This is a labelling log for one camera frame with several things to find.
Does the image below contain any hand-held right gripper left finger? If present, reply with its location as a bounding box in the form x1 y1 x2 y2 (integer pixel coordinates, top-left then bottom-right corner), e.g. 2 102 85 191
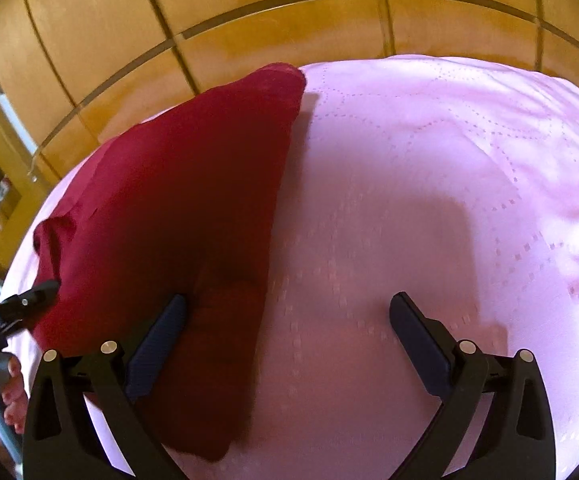
22 294 190 480

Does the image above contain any wooden wardrobe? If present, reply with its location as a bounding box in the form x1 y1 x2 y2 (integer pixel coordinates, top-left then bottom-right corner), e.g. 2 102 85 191
0 0 579 181

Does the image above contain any dark red cloth garment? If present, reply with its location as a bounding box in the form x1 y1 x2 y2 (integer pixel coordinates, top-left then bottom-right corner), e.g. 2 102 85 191
32 62 306 463

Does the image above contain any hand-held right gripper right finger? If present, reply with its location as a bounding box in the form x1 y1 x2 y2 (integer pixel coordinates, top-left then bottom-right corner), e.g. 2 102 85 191
389 291 557 480

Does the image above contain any pink quilted bedspread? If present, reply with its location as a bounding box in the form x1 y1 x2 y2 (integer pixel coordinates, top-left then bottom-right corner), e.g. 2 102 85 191
7 55 579 480

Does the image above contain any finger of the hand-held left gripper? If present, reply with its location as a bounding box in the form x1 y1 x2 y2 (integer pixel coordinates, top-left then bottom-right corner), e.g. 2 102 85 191
0 281 61 330

